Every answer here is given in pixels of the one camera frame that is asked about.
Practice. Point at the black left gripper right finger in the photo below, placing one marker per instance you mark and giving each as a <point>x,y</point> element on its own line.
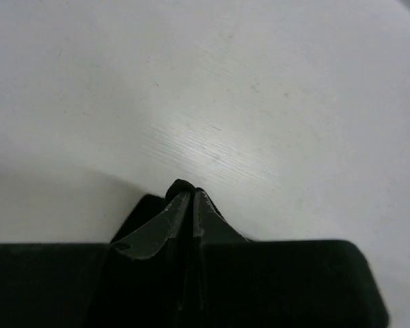
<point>312,283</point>

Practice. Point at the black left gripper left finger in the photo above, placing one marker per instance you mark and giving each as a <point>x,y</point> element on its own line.
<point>134,281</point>

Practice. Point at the black tank top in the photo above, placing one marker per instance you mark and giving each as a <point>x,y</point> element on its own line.
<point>181,186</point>

